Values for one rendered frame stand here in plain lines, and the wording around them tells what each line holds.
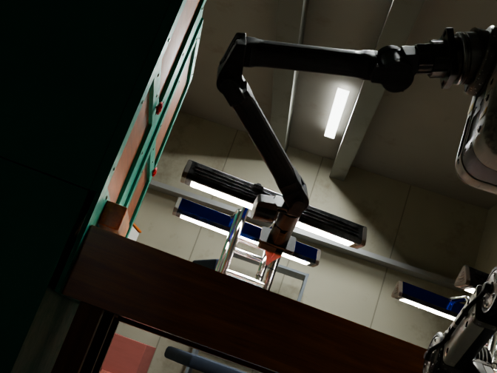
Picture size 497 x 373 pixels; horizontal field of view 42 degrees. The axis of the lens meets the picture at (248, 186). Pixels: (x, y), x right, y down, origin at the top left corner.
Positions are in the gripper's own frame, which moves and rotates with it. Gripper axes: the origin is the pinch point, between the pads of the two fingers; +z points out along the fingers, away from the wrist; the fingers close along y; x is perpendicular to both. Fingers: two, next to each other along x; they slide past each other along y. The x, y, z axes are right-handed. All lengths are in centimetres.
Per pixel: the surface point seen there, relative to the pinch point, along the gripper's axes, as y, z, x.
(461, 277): -64, 2, -27
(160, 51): 47, -42, -18
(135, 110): 48, -30, -4
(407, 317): -254, 394, -452
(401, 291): -64, 43, -60
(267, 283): -5.8, 25.7, -19.7
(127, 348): 49, 377, -256
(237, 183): 15.3, -3.2, -27.3
